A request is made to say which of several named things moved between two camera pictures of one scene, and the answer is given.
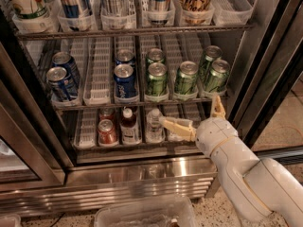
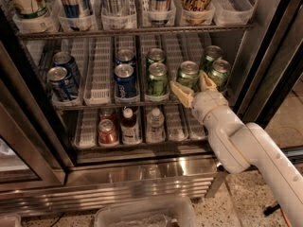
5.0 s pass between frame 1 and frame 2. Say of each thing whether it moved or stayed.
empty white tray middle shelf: stayed
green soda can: stayed
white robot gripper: moved
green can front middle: stayed
